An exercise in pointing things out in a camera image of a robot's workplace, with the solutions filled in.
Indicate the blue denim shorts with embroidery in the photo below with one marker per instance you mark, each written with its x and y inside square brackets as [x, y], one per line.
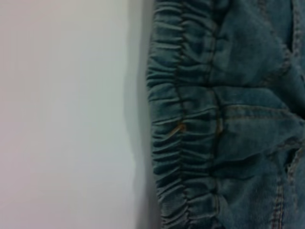
[238, 114]

